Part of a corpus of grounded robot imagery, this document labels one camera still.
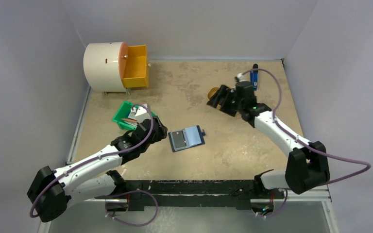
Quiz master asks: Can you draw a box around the blue leather card holder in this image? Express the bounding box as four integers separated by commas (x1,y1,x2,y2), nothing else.
168,125,206,152

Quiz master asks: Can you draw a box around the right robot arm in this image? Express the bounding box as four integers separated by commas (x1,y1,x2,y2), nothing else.
207,81,330,198

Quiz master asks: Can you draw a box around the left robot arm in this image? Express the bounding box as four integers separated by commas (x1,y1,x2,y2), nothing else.
27,116,168,222

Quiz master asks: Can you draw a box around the tan oval tray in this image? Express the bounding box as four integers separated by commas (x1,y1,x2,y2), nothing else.
207,87,219,100

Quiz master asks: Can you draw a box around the blue black stapler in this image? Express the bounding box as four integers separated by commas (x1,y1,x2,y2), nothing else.
250,64,258,91

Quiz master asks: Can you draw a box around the green plastic bin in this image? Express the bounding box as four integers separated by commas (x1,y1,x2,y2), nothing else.
112,101,138,130

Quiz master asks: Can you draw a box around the orange drawer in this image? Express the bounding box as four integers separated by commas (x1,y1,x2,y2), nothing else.
122,45,150,88

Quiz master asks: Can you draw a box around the white cylindrical drawer cabinet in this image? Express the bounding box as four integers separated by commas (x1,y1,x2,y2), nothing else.
83,42,129,92

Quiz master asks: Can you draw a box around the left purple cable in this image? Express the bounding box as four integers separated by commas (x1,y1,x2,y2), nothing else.
29,103,155,218

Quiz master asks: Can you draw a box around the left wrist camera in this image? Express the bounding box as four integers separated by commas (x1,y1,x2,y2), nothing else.
131,103,151,123

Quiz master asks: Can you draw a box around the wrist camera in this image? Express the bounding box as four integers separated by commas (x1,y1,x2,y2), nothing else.
131,103,151,123
234,73,245,83

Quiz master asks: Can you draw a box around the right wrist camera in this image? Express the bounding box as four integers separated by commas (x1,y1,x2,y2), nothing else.
234,73,245,83

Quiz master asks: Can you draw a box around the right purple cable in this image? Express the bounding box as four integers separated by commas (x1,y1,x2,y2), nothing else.
241,68,372,219

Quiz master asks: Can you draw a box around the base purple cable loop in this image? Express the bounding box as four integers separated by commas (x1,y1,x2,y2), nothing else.
104,188,160,228

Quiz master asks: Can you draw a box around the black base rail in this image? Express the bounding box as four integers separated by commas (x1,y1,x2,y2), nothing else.
104,180,285,211

